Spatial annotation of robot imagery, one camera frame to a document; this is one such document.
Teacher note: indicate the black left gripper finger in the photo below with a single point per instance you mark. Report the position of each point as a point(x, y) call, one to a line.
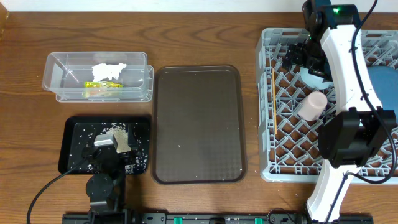
point(93, 134)
point(132, 141)

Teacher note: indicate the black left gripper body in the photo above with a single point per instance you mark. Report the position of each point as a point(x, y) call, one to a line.
point(117, 170)

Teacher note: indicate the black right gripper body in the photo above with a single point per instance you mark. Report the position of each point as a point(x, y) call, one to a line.
point(311, 56)

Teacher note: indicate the light blue bowl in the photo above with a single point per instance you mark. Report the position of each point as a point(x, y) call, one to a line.
point(313, 81)

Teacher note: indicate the wooden chopstick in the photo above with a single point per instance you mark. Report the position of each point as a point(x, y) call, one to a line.
point(274, 102)

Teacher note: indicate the yellow snack wrapper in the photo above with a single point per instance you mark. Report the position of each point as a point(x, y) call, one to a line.
point(96, 89)

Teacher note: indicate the pink cup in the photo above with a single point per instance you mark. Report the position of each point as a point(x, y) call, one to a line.
point(313, 106)

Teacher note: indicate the white tissue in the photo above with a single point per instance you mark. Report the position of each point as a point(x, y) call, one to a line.
point(104, 71)

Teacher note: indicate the dark blue plate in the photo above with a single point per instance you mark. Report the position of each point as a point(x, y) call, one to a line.
point(384, 81)

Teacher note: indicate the pile of white rice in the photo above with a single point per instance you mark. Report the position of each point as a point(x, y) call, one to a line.
point(81, 137)

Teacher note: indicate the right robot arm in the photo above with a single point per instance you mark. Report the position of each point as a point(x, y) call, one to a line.
point(361, 125)

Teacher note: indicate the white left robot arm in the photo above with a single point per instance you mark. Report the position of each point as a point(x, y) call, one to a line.
point(106, 189)

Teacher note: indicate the grey dishwasher rack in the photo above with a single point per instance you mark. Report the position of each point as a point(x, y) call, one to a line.
point(292, 155)

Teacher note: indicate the black plastic tray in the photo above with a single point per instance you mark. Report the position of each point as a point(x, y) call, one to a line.
point(94, 119)

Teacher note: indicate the clear plastic bin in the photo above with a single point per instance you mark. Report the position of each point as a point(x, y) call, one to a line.
point(65, 74)

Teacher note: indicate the brown serving tray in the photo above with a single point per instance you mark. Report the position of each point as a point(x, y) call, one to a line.
point(199, 127)

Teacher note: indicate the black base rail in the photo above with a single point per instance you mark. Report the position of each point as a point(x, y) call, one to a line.
point(161, 218)

